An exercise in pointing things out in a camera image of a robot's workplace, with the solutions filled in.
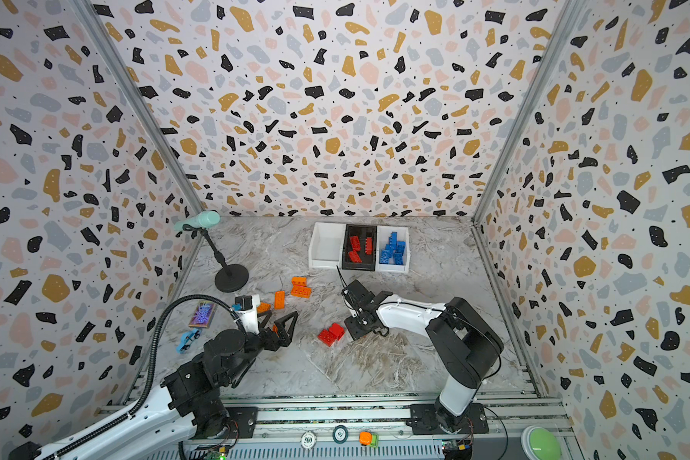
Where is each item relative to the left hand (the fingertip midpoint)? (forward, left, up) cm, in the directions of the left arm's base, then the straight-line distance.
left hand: (289, 311), depth 73 cm
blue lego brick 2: (+30, -28, -17) cm, 44 cm away
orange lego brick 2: (+17, +2, -17) cm, 24 cm away
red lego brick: (+30, -16, -18) cm, 39 cm away
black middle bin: (+46, -20, -22) cm, 55 cm away
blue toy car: (0, +33, -16) cm, 37 cm away
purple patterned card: (+8, +32, -18) cm, 37 cm away
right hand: (+4, -17, -17) cm, 25 cm away
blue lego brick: (+37, -31, -15) cm, 50 cm away
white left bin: (+38, -6, -19) cm, 42 cm away
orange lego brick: (+20, +3, -18) cm, 27 cm away
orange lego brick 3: (+13, +9, -19) cm, 25 cm away
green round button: (-28, -63, -18) cm, 71 cm away
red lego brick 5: (0, -8, -18) cm, 20 cm away
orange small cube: (-26, -19, -16) cm, 36 cm away
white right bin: (+33, -31, -19) cm, 49 cm away
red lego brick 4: (+2, -11, -17) cm, 20 cm away
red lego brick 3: (+35, -22, -17) cm, 45 cm away
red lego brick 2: (+38, -17, -18) cm, 45 cm away
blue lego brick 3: (+33, -33, -19) cm, 50 cm away
